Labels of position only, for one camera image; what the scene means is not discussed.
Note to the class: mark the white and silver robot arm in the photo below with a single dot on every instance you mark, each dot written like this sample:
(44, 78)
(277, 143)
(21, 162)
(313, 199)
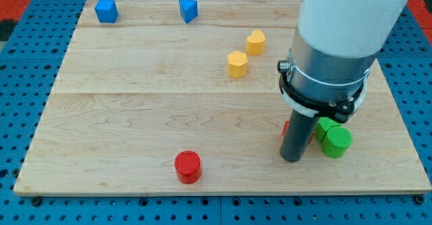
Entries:
(334, 46)

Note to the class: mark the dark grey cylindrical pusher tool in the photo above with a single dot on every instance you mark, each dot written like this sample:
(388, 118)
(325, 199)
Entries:
(297, 136)

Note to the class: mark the yellow heart block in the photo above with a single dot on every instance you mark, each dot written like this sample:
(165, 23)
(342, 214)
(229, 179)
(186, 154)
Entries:
(255, 43)

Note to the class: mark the green cylinder block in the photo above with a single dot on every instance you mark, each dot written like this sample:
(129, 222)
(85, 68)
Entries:
(336, 141)

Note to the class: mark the light wooden board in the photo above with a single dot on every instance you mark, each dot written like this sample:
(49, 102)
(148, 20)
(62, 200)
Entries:
(130, 96)

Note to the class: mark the blue triangular prism block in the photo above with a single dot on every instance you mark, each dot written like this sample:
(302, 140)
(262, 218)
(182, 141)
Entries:
(188, 10)

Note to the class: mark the yellow hexagon block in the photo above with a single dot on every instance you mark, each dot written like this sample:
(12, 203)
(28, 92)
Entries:
(237, 64)

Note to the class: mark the red cylinder block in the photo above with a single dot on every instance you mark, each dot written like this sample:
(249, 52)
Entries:
(188, 167)

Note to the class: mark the blue cube block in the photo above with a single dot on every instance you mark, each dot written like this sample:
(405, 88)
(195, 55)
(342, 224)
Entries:
(106, 11)

